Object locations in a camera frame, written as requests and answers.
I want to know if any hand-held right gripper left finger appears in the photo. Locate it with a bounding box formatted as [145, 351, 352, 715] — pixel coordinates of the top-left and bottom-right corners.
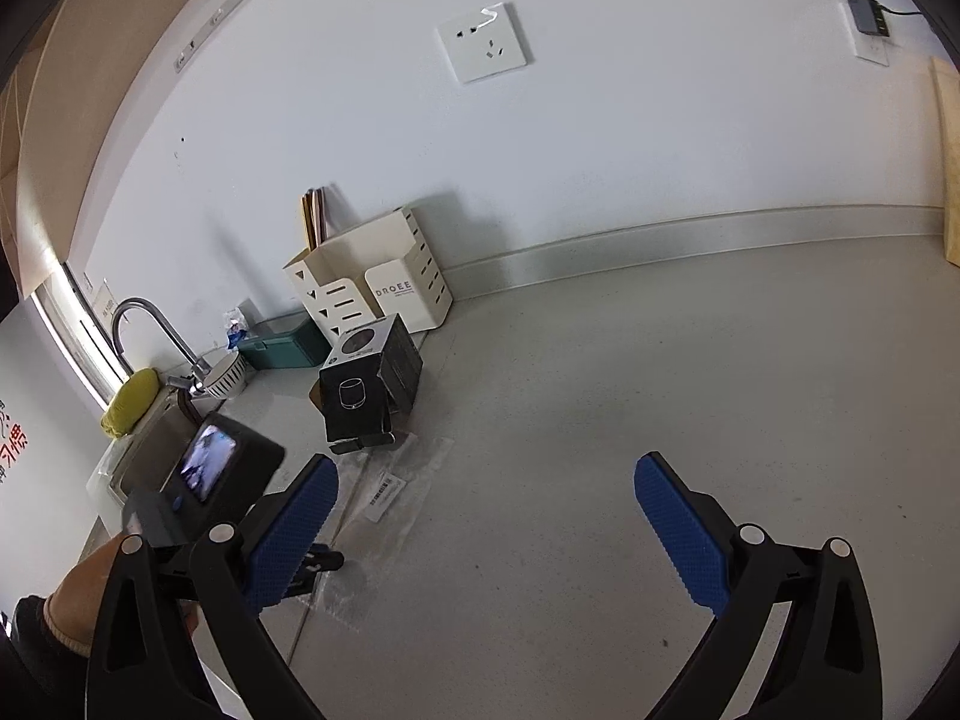
[85, 454, 340, 720]

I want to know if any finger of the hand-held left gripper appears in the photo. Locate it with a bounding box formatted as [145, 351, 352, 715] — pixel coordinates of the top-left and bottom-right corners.
[285, 544, 346, 599]

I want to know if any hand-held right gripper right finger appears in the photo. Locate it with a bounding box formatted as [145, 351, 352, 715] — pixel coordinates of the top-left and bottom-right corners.
[634, 452, 884, 720]

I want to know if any clear plastic bag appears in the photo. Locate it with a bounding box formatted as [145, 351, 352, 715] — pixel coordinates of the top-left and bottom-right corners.
[300, 431, 458, 627]

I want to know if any person's left hand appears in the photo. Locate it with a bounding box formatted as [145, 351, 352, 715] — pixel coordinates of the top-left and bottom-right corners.
[43, 532, 125, 657]

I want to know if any steel sink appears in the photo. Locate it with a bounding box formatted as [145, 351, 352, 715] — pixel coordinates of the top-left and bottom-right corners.
[90, 386, 218, 518]

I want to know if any patterned ceramic bowl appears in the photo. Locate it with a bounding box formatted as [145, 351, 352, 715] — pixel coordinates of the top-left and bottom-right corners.
[202, 351, 248, 398]

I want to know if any yellow cloth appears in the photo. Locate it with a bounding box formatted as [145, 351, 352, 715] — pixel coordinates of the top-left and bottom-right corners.
[101, 367, 160, 440]

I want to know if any green storage box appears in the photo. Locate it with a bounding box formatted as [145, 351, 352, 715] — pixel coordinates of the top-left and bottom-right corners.
[238, 315, 332, 370]

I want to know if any black cardboard box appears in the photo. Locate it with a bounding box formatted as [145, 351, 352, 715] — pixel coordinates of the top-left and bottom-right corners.
[310, 313, 425, 455]

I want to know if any chrome faucet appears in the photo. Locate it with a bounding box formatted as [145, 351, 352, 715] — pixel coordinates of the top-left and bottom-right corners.
[111, 298, 215, 397]

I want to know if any red lettered sign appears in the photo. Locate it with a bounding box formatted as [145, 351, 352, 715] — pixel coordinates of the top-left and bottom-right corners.
[0, 397, 32, 488]

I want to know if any white utensil holder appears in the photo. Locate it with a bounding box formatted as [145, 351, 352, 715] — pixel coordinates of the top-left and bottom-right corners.
[283, 205, 455, 340]

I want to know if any wooden chopsticks bundle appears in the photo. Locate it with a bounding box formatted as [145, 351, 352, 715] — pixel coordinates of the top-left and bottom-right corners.
[300, 185, 338, 252]

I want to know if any yellow paper bag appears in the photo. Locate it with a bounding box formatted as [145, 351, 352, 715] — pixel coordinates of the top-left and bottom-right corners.
[930, 56, 960, 267]

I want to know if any black charger plug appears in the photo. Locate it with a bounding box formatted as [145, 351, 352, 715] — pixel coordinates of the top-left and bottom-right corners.
[847, 0, 892, 36]

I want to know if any wooden wall shelf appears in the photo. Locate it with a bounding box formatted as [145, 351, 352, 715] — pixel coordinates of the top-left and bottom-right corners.
[15, 0, 290, 301]

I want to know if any metal wall bracket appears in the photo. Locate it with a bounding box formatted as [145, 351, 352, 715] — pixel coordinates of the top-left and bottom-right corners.
[174, 0, 286, 74]

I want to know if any white wall socket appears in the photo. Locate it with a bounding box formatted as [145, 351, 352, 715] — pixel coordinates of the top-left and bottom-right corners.
[838, 0, 890, 65]
[437, 1, 535, 85]

